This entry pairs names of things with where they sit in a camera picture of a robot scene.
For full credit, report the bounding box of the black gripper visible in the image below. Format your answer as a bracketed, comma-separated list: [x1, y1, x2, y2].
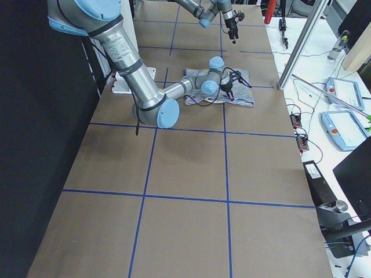
[220, 72, 241, 101]
[224, 11, 244, 44]

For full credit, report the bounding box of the striped polo shirt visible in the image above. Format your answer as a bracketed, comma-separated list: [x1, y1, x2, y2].
[184, 67, 254, 107]

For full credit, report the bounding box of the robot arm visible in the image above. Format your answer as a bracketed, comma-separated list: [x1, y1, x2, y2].
[175, 0, 245, 44]
[47, 1, 239, 129]

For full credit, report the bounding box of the red cylinder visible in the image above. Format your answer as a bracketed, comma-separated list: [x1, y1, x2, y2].
[264, 0, 277, 24]

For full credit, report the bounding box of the black tripod stick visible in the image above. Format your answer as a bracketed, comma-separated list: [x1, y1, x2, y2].
[279, 0, 288, 49]

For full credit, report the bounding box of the far orange connector block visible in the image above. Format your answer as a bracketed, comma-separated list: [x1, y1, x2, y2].
[290, 114, 302, 129]

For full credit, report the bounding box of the orange connector block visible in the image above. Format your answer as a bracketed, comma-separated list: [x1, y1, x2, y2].
[296, 135, 309, 153]
[290, 114, 302, 129]

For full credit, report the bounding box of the near orange connector block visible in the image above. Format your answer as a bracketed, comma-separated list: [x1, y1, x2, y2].
[296, 135, 309, 153]

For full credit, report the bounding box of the clear water bottle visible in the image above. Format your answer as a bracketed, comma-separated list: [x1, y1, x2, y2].
[327, 30, 351, 61]

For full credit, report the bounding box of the near teach pendant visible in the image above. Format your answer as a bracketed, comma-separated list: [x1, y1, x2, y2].
[320, 110, 369, 151]

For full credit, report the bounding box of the teach pendant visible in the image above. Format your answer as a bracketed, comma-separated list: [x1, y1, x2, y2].
[326, 77, 365, 111]
[320, 110, 369, 151]

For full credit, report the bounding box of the far teach pendant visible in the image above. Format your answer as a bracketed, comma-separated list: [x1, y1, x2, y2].
[326, 77, 365, 111]

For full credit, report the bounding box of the reacher grabber stick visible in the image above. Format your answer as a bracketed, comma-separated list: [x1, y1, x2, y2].
[292, 74, 371, 123]

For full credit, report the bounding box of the black box with label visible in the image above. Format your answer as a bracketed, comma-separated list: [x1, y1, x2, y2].
[303, 160, 337, 207]

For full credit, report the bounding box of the black monitor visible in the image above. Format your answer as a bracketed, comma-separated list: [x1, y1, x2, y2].
[333, 138, 371, 220]

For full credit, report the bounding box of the aluminium frame post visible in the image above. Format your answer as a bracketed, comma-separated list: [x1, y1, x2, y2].
[277, 0, 328, 90]

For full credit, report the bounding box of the white mounting pedestal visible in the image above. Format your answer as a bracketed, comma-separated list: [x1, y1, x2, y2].
[102, 1, 160, 101]

